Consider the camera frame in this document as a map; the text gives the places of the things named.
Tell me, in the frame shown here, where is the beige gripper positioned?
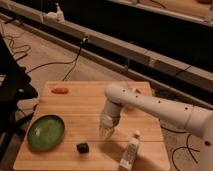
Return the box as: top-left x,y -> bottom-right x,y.
99,122 -> 115,139

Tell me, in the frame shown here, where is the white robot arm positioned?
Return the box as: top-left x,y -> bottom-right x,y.
99,83 -> 213,171

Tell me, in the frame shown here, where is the black eraser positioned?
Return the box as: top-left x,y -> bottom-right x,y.
76,143 -> 89,154

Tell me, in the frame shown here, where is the orange carrot toy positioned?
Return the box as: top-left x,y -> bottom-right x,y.
51,87 -> 69,94

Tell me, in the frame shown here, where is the black chair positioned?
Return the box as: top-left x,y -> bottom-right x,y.
0,34 -> 38,162

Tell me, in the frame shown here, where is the black floor cable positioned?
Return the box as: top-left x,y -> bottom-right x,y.
25,37 -> 90,82

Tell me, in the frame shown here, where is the white object on rail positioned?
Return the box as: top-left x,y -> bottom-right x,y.
45,4 -> 65,22

